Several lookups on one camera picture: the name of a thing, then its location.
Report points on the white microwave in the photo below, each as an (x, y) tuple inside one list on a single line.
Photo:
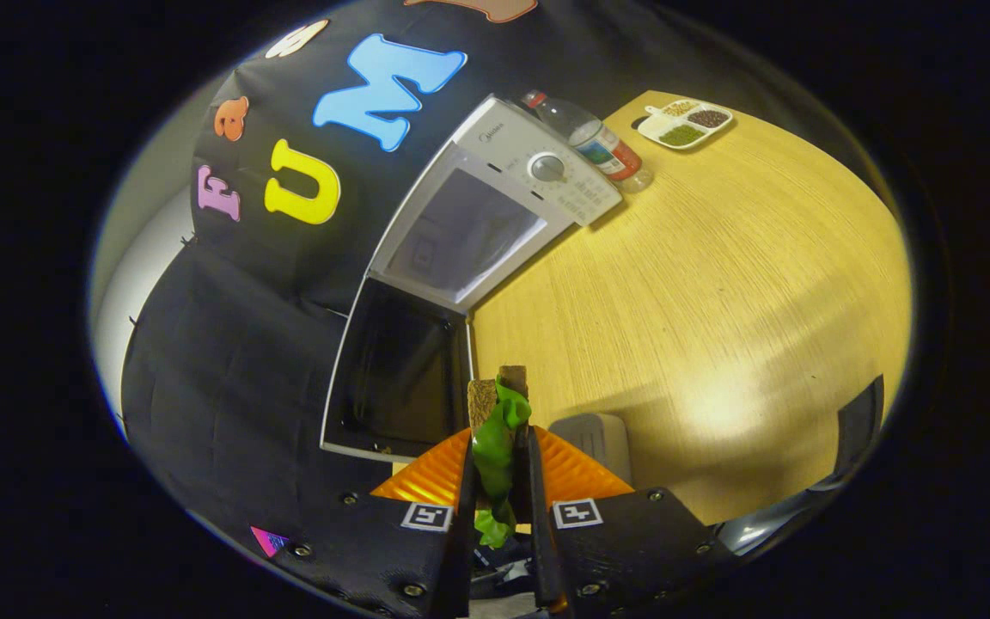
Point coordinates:
[(504, 142)]

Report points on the toy sandwich with green lettuce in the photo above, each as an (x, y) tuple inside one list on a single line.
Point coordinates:
[(495, 447)]

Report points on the white divided dish with beans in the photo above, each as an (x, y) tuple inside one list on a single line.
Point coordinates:
[(684, 125)]

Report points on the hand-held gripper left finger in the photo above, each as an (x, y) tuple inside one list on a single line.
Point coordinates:
[(392, 559)]

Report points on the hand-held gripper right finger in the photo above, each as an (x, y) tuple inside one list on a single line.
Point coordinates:
[(624, 550)]

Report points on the clear plastic bottle red cap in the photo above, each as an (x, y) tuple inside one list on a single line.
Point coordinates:
[(598, 146)]

